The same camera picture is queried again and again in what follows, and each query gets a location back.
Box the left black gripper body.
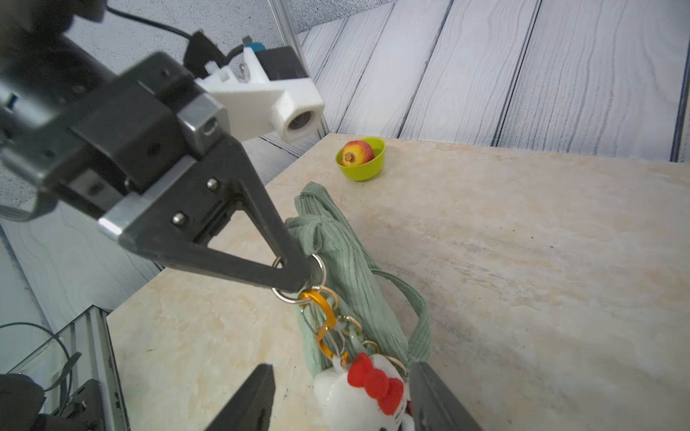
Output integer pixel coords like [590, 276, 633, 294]
[1, 1, 231, 221]

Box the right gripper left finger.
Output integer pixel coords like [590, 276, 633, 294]
[206, 364, 276, 431]

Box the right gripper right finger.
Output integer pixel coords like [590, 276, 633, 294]
[409, 363, 483, 431]

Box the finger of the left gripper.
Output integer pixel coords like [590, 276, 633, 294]
[99, 136, 310, 293]

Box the white kitty keychain decoration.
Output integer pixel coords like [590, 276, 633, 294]
[314, 353, 415, 431]

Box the silver key ring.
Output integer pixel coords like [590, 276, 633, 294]
[270, 252, 328, 305]

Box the orange carabiner clip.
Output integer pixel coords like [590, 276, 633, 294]
[298, 285, 350, 366]

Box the green corduroy pouch bag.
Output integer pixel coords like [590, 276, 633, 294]
[286, 182, 432, 366]

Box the red yellow toy apple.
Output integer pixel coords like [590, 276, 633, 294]
[341, 140, 376, 167]

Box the green plastic bowl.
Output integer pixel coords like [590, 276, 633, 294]
[335, 136, 386, 181]

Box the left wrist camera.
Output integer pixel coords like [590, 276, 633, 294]
[177, 32, 325, 152]

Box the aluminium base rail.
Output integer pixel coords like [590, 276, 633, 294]
[1, 305, 130, 430]

